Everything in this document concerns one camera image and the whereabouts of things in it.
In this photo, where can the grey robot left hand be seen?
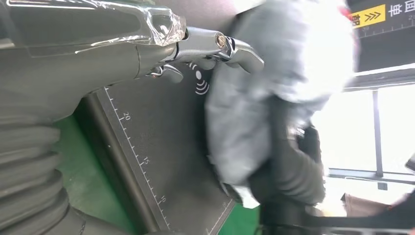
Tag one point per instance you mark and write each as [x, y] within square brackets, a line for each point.
[81, 48]

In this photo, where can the brown cardboard box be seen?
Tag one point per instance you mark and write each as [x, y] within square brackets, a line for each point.
[363, 204]

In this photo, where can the grey plastic mailer package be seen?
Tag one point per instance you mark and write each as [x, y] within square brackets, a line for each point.
[240, 129]

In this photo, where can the window with dark frame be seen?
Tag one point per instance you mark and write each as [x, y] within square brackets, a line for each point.
[377, 152]

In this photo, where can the black weighing device with column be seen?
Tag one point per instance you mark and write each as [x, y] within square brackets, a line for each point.
[155, 146]

